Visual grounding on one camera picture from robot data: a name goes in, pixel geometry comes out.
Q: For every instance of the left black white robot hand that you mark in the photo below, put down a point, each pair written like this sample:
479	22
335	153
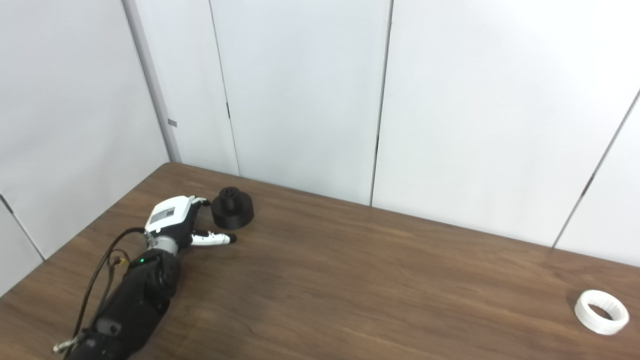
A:
167	215

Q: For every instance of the grey wall corner post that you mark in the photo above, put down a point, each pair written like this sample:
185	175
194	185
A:
151	80

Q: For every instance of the round black plastic part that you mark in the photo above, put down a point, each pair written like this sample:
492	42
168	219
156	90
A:
235	215

